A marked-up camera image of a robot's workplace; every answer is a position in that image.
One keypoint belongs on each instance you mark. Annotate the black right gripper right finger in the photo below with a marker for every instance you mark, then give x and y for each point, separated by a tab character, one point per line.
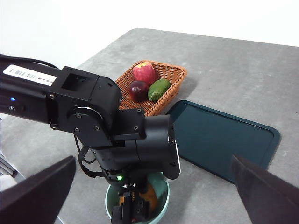
268	198

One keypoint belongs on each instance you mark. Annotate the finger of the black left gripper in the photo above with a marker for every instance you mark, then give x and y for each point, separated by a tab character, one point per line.
118	215
140	210

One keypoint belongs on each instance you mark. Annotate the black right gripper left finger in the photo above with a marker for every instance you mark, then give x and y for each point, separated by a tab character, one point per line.
35	198

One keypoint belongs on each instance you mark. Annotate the orange-brown kiwifruit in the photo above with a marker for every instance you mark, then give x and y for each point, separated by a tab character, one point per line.
149	196

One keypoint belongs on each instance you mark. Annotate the teal ribbed bowl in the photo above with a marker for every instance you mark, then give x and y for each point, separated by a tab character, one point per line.
163	193

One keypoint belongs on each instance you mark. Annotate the dark rectangular tray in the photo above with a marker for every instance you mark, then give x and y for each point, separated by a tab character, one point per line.
217	140

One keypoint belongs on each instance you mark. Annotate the dark red plum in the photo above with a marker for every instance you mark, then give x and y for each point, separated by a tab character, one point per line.
139	91

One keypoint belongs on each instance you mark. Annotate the green avocado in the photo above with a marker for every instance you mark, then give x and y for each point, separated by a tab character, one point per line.
158	89

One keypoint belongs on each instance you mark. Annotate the red apple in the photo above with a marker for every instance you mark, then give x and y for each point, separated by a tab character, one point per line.
144	73

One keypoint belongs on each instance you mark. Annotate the brown wicker basket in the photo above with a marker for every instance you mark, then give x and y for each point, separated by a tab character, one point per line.
168	79

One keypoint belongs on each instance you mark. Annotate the silver metal frame rail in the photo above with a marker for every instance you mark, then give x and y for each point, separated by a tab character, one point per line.
5	163

